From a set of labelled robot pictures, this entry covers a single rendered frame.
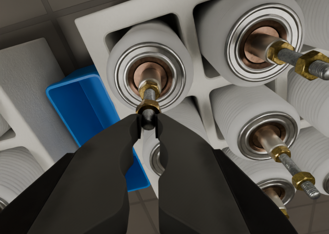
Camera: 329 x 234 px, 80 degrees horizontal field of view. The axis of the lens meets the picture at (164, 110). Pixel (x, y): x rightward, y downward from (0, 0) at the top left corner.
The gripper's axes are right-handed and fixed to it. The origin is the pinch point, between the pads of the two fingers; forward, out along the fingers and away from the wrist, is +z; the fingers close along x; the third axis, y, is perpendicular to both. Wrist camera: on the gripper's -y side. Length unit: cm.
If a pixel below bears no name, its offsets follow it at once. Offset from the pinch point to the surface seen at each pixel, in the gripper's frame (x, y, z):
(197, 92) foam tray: 6.7, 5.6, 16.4
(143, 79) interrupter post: -0.6, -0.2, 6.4
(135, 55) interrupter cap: -1.4, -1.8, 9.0
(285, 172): 19.5, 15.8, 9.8
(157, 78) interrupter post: 0.7, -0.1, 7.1
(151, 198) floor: -2, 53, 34
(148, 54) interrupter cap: -0.2, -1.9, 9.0
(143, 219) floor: -5, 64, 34
